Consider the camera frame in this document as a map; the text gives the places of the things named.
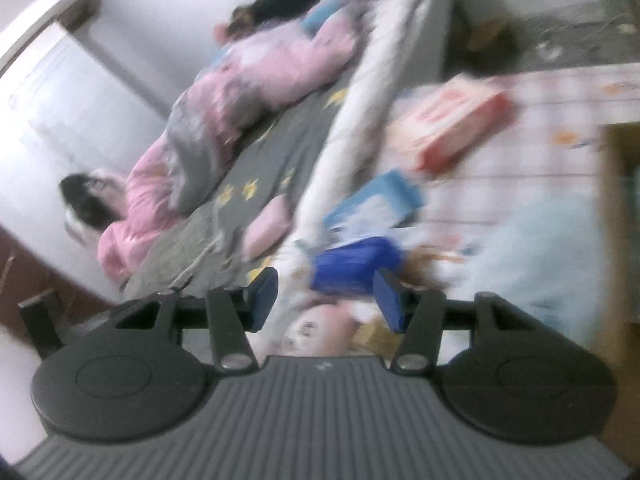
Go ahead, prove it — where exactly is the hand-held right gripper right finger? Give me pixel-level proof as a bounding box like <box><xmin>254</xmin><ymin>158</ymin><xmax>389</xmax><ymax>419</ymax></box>
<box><xmin>373</xmin><ymin>267</ymin><xmax>538</xmax><ymax>376</ymax></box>

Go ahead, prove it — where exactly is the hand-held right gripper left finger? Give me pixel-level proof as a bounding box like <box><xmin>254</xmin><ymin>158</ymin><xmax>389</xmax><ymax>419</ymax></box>
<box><xmin>107</xmin><ymin>267</ymin><xmax>279</xmax><ymax>375</ymax></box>

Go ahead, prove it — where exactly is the blue plastic bag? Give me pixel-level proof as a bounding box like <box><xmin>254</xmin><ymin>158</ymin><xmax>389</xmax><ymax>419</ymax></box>
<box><xmin>310</xmin><ymin>236</ymin><xmax>406</xmax><ymax>297</ymax></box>

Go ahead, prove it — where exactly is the pink plush toy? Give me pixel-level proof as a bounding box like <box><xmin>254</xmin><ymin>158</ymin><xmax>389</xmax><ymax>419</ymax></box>
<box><xmin>280</xmin><ymin>302</ymin><xmax>368</xmax><ymax>358</ymax></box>

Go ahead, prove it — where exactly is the pink cloth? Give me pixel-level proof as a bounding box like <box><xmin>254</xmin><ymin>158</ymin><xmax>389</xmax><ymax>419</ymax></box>
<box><xmin>242</xmin><ymin>195</ymin><xmax>293</xmax><ymax>261</ymax></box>

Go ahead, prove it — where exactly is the blue and white packet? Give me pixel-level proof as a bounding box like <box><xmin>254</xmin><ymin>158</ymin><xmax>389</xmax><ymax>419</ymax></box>
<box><xmin>322</xmin><ymin>170</ymin><xmax>426</xmax><ymax>233</ymax></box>

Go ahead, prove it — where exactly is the light blue fluffy cloth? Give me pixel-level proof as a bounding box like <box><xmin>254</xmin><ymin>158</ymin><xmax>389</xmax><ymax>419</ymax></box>
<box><xmin>450</xmin><ymin>192</ymin><xmax>613</xmax><ymax>346</ymax></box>

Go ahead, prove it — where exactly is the large cardboard box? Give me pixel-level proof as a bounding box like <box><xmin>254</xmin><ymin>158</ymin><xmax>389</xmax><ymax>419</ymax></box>
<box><xmin>597</xmin><ymin>122</ymin><xmax>640</xmax><ymax>471</ymax></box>

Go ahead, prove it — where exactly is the grey bed sheet yellow print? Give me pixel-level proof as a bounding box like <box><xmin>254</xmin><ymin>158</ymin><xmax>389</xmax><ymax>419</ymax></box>
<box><xmin>120</xmin><ymin>60</ymin><xmax>361</xmax><ymax>306</ymax></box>

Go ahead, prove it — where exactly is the black and white plush toy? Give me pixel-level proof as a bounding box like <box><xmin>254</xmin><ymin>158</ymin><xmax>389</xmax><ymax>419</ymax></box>
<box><xmin>59</xmin><ymin>169</ymin><xmax>128</xmax><ymax>248</ymax></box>

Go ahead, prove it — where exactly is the pink and grey quilt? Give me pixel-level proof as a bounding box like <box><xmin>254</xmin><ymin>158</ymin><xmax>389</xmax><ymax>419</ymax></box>
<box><xmin>97</xmin><ymin>15</ymin><xmax>361</xmax><ymax>281</ymax></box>

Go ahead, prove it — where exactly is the white cabinet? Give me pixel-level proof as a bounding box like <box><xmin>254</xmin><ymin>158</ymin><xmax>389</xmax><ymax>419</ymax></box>
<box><xmin>0</xmin><ymin>20</ymin><xmax>168</xmax><ymax>301</ymax></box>

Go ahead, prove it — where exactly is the light blue pillow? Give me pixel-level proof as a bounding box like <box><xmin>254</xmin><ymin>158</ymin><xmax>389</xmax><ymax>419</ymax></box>
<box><xmin>300</xmin><ymin>2</ymin><xmax>346</xmax><ymax>36</ymax></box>

